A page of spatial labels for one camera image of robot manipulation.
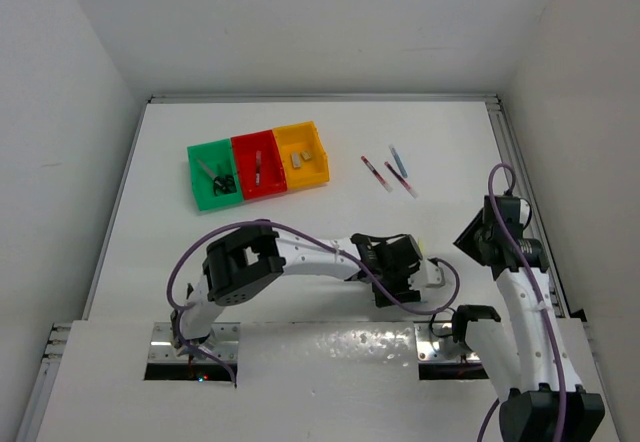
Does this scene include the black handled scissors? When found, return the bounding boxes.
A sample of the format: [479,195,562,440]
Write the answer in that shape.
[213,164,236,196]
[197,159,215,185]

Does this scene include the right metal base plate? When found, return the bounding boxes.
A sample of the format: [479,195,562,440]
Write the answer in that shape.
[414,322,481,364]

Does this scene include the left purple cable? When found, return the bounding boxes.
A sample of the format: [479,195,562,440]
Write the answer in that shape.
[166,219,461,388]

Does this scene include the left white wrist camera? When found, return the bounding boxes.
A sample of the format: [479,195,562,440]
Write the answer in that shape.
[414,259,446,289]

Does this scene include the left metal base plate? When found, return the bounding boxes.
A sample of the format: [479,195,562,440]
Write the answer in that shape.
[147,322,240,364]

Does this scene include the green pen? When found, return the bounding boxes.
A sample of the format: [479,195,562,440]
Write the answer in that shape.
[255,150,262,187]

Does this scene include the green plastic bin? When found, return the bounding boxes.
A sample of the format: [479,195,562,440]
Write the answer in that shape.
[187,139,244,212]

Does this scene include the yellow plastic bin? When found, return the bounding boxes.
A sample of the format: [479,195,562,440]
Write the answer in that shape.
[272,121,330,190]

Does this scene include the metal base plate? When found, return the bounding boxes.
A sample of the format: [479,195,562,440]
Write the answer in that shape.
[414,322,481,364]
[147,322,240,364]

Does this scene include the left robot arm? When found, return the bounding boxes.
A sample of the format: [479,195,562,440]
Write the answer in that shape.
[171,225,424,355]

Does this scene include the dark red pen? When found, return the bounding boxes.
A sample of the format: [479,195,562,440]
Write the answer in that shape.
[384,161,418,199]

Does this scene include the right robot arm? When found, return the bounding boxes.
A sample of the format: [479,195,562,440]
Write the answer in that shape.
[452,194,605,441]

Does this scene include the blue capped pen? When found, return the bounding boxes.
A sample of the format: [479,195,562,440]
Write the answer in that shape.
[389,144,408,178]

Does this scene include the red plastic bin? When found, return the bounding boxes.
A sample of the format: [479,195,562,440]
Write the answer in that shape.
[231,130,287,200]

